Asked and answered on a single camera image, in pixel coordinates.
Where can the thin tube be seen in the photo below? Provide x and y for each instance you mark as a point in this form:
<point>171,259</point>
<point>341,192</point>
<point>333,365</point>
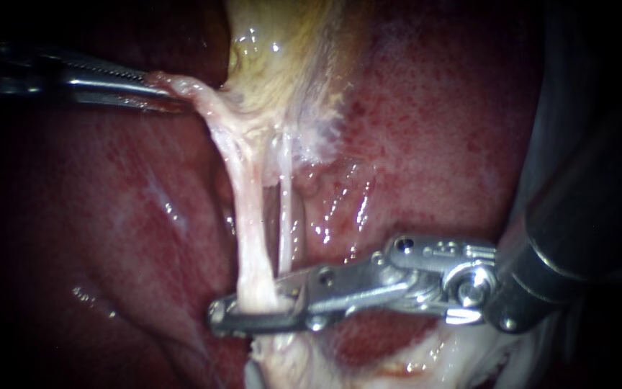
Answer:
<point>249,216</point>
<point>285,216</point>

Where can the dark red liver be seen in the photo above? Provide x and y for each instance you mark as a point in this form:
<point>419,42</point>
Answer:
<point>430,140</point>

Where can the gallbladder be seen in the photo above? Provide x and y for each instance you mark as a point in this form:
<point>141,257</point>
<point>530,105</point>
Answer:
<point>284,59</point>

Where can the dark right arm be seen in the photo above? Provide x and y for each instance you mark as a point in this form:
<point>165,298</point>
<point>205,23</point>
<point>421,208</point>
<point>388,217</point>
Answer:
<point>586,178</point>

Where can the right arm instrument jaw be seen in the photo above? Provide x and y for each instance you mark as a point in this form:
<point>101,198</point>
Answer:
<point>268,322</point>
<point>297,283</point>

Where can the left arm instrument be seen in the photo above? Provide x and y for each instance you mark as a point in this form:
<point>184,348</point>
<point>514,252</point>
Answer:
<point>25,73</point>

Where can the pale fatty tissue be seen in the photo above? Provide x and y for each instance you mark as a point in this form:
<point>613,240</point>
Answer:
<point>451,359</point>

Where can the left arm instrument jaw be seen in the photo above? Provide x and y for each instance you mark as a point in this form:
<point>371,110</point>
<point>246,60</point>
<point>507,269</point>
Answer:
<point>127,94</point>
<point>106,71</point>

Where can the right arm instrument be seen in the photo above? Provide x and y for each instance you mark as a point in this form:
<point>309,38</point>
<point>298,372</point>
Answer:
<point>419,281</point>

